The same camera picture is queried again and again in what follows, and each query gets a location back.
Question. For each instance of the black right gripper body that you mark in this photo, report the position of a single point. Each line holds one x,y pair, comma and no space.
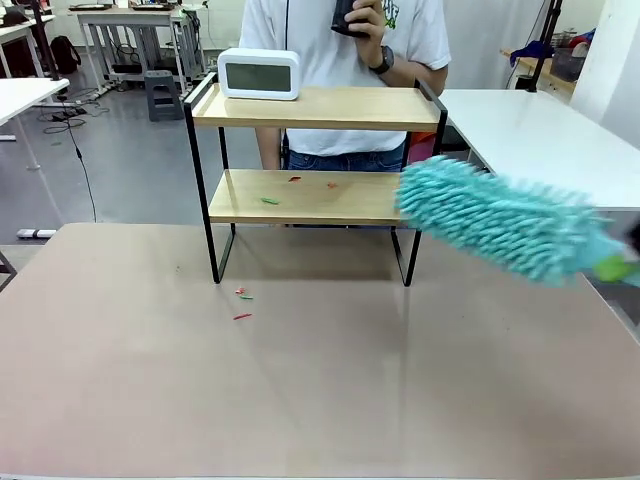
633,232

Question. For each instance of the black handheld device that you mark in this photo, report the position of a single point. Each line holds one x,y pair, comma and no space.
342,15

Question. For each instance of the person right forearm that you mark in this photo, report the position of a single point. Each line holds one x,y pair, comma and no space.
269,150

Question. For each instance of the person left forearm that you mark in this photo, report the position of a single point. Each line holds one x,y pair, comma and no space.
417,77

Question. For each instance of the person left hand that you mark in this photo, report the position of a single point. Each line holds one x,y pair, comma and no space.
370,20

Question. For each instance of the large white table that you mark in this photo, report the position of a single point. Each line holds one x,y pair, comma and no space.
525,130

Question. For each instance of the wooden side table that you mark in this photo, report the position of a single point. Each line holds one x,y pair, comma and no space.
560,82

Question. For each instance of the black tripod pole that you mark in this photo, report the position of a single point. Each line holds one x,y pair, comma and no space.
546,45

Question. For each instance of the blue cloth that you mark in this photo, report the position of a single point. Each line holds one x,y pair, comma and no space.
530,50

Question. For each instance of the blue jeans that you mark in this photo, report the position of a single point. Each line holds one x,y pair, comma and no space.
345,161

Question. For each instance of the black wrist watch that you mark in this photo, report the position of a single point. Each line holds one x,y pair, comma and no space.
385,61

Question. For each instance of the person torso white shirt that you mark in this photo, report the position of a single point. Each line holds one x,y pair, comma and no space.
320,30

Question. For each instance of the long red scrap piece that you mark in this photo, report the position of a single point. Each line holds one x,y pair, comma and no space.
242,316

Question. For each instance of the white digital clock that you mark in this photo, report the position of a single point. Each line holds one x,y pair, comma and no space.
260,75

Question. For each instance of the grey step stool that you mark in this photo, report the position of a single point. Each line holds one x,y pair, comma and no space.
164,95

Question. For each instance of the grey metal desk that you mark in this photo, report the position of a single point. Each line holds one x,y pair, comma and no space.
125,20

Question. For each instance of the black power adapter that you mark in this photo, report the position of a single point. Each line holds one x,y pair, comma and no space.
67,115

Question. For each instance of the black backpack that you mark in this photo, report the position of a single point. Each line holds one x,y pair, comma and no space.
65,55

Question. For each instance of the white floor power strip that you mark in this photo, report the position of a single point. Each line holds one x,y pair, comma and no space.
36,233

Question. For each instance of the black stand pole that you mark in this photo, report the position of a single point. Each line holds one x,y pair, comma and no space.
44,40

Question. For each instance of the small white table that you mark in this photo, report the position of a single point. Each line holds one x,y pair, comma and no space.
25,92

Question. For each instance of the white desk with hat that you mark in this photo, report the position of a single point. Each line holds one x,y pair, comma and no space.
25,30

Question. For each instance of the two-tier wooden shelf black frame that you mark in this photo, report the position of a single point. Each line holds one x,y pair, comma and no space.
320,107

